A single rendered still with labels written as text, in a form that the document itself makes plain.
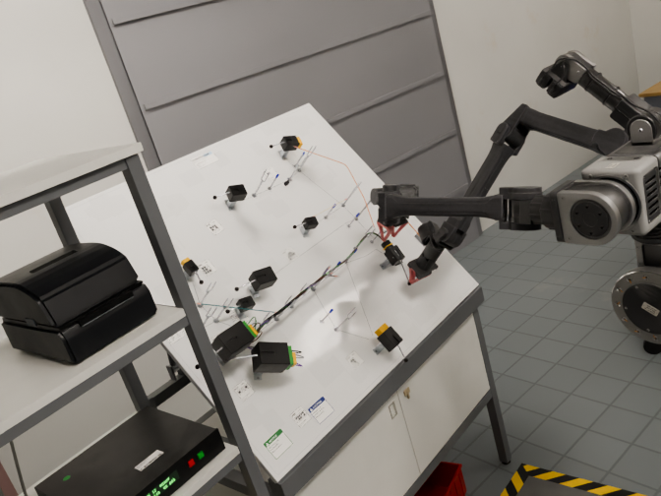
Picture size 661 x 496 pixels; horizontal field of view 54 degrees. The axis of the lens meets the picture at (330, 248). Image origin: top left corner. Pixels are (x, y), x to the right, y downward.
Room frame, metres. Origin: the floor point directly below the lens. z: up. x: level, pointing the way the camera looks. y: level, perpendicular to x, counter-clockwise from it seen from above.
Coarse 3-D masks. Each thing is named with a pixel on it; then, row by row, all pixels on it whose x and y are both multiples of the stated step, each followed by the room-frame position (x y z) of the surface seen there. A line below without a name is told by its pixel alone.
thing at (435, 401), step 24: (456, 336) 2.22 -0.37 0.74; (432, 360) 2.10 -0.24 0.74; (456, 360) 2.20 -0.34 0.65; (480, 360) 2.31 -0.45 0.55; (408, 384) 1.98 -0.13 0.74; (432, 384) 2.07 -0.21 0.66; (456, 384) 2.17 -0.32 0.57; (480, 384) 2.28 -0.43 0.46; (408, 408) 1.96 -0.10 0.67; (432, 408) 2.05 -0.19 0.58; (456, 408) 2.15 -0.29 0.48; (408, 432) 1.94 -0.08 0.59; (432, 432) 2.02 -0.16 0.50; (432, 456) 2.00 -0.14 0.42
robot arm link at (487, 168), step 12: (504, 132) 2.02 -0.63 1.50; (492, 144) 2.07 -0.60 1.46; (504, 144) 2.03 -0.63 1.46; (492, 156) 2.04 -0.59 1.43; (504, 156) 2.03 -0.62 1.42; (480, 168) 2.06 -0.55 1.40; (492, 168) 2.02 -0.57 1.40; (480, 180) 2.03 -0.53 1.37; (492, 180) 2.02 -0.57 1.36; (468, 192) 2.04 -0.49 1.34; (480, 192) 2.01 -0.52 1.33; (456, 228) 2.00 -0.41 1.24; (444, 240) 2.00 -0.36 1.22; (456, 240) 2.00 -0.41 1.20
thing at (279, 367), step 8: (256, 344) 1.67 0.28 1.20; (264, 344) 1.66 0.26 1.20; (272, 344) 1.67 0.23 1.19; (280, 344) 1.68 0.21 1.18; (256, 352) 1.66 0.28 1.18; (264, 352) 1.65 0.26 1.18; (272, 352) 1.66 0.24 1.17; (280, 352) 1.66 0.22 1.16; (288, 352) 1.67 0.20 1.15; (256, 360) 1.65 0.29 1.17; (264, 360) 1.63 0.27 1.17; (272, 360) 1.63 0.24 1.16; (280, 360) 1.64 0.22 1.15; (288, 360) 1.65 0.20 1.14; (256, 368) 1.64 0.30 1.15; (264, 368) 1.64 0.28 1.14; (272, 368) 1.65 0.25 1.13; (280, 368) 1.66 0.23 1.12; (256, 376) 1.72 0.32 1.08
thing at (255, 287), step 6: (258, 270) 1.90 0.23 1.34; (264, 270) 1.90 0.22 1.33; (270, 270) 1.91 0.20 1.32; (252, 276) 1.89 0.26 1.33; (258, 276) 1.88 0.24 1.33; (264, 276) 1.89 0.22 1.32; (270, 276) 1.90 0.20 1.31; (252, 282) 1.89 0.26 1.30; (258, 282) 1.87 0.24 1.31; (264, 282) 1.87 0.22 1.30; (270, 282) 1.89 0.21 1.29; (234, 288) 1.86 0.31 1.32; (252, 288) 1.94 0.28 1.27; (258, 288) 1.87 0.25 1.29; (264, 288) 1.90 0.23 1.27; (252, 294) 1.94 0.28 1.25; (258, 294) 1.95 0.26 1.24
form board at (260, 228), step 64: (256, 128) 2.53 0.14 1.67; (320, 128) 2.67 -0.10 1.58; (128, 192) 2.09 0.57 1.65; (192, 192) 2.18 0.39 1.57; (320, 192) 2.40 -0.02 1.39; (128, 256) 1.90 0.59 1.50; (192, 256) 1.98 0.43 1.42; (256, 256) 2.07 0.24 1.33; (320, 256) 2.16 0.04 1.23; (384, 256) 2.27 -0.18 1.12; (448, 256) 2.38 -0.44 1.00; (384, 320) 2.04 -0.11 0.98; (256, 384) 1.71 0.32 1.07; (320, 384) 1.77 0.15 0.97; (256, 448) 1.56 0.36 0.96
